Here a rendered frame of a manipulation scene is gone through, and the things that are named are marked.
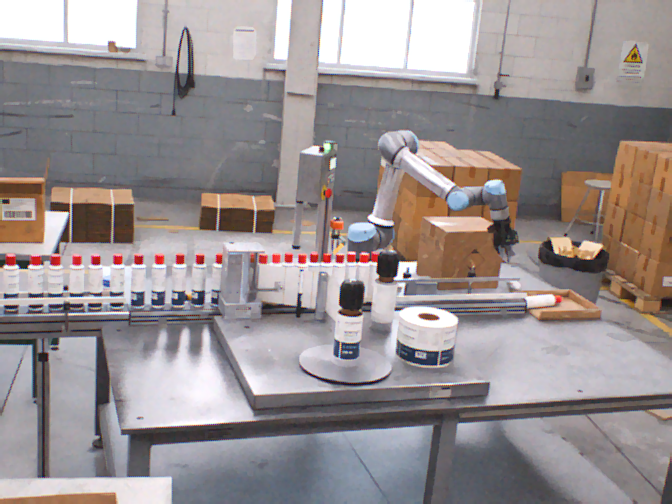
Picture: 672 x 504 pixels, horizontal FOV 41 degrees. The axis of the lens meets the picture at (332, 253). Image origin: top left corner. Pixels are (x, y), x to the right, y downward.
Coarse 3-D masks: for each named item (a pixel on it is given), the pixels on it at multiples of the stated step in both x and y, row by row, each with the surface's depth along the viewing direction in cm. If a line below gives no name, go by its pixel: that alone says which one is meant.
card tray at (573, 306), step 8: (528, 296) 403; (560, 296) 408; (568, 296) 409; (576, 296) 403; (560, 304) 398; (568, 304) 399; (576, 304) 400; (584, 304) 397; (592, 304) 391; (536, 312) 385; (544, 312) 377; (552, 312) 378; (560, 312) 379; (568, 312) 380; (576, 312) 382; (584, 312) 383; (592, 312) 384; (600, 312) 386
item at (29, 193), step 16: (48, 160) 440; (0, 192) 423; (16, 192) 424; (32, 192) 426; (0, 208) 426; (16, 208) 427; (32, 208) 429; (0, 224) 428; (16, 224) 430; (32, 224) 431; (0, 240) 430; (16, 240) 432; (32, 240) 434
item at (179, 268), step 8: (176, 256) 334; (184, 256) 335; (176, 264) 335; (184, 264) 336; (176, 272) 334; (184, 272) 335; (176, 280) 335; (184, 280) 336; (176, 288) 336; (184, 288) 337; (176, 296) 337; (184, 296) 338; (176, 304) 338; (184, 304) 340
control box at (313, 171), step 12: (300, 156) 342; (312, 156) 341; (324, 156) 340; (300, 168) 343; (312, 168) 342; (324, 168) 342; (300, 180) 344; (312, 180) 343; (324, 180) 345; (300, 192) 346; (312, 192) 344
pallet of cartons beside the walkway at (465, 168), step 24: (432, 144) 766; (384, 168) 765; (456, 168) 675; (480, 168) 679; (504, 168) 683; (408, 192) 694; (432, 192) 677; (408, 216) 691; (432, 216) 682; (456, 216) 686; (480, 216) 691; (408, 240) 689
